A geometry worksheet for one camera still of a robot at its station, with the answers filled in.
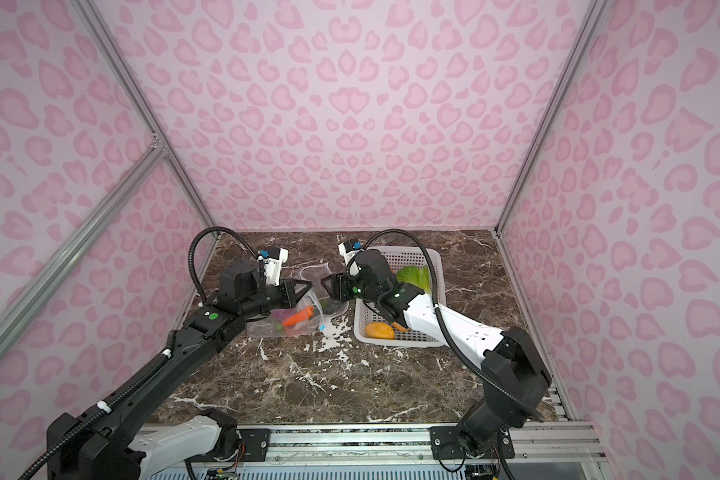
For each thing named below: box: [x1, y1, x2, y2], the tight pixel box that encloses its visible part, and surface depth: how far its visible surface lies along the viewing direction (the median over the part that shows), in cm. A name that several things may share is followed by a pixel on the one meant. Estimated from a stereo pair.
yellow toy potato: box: [365, 322, 395, 340], surface depth 88 cm
